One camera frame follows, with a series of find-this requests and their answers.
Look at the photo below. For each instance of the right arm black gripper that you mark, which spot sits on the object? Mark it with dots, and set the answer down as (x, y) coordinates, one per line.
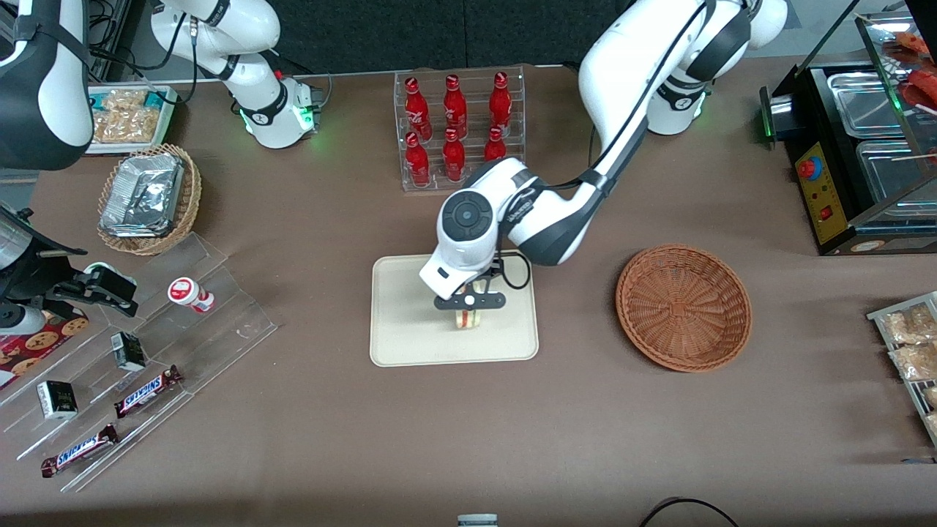
(31, 276)

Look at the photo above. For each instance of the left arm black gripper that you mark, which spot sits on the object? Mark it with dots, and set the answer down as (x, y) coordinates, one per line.
(495, 270)

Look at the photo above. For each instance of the triangular sandwich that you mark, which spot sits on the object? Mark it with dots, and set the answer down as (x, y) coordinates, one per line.
(466, 319)

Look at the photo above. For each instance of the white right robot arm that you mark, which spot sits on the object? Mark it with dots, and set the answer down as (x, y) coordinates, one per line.
(249, 29)

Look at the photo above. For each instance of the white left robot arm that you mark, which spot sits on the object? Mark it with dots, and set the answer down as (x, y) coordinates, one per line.
(629, 66)

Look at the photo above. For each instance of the cream plastic tray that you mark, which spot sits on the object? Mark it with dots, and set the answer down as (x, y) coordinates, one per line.
(410, 329)

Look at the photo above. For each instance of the tan oval wicker basket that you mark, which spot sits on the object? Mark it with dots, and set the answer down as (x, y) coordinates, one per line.
(189, 212)

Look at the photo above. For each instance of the white snack tray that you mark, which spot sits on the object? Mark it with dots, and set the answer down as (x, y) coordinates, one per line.
(124, 148)

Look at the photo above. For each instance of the brown round wicker basket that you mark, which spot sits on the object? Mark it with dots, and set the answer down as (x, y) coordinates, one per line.
(681, 307)

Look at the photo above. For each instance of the tray of packaged snacks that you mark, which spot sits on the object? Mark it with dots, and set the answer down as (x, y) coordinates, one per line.
(915, 402)

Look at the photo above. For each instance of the small white bottle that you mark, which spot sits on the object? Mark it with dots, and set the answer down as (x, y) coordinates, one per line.
(95, 268)

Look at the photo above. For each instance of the small black carton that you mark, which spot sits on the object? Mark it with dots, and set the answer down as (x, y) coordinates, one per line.
(58, 400)
(129, 353)

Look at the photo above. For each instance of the red cookie box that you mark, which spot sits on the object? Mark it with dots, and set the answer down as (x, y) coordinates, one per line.
(40, 344)

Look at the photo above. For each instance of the red white yogurt bottle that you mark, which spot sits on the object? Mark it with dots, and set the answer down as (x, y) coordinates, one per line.
(187, 293)

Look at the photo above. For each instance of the silver foil pack stack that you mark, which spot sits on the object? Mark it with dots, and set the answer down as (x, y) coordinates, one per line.
(143, 194)

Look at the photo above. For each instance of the brown Snickers bar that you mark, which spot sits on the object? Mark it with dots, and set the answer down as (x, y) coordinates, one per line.
(146, 392)
(79, 451)

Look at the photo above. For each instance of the clear acrylic stepped display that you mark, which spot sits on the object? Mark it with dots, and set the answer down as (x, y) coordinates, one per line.
(219, 322)

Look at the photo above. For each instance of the clear acrylic bottle rack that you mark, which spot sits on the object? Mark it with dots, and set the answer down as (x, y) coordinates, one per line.
(399, 184)

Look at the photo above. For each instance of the red cola bottle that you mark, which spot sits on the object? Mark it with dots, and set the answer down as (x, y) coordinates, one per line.
(454, 106)
(454, 157)
(417, 161)
(416, 110)
(501, 102)
(495, 146)

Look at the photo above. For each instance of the clear bag of fried snacks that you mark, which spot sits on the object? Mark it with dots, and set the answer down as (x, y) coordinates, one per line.
(126, 99)
(911, 326)
(128, 126)
(915, 362)

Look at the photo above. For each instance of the black food warmer cabinet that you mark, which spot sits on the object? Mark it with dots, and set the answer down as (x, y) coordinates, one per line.
(823, 190)

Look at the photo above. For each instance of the steel warmer pan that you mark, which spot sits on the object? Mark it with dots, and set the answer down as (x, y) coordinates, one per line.
(864, 102)
(889, 172)

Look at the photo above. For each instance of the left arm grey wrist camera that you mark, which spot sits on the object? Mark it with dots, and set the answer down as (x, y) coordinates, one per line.
(454, 301)

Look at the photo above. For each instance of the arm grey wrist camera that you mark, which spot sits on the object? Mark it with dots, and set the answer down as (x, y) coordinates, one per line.
(454, 301)
(25, 322)

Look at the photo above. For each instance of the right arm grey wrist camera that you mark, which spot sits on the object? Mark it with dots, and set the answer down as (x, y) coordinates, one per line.
(25, 322)

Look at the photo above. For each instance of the grey metal bracket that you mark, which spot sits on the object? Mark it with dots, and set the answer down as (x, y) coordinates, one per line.
(477, 521)

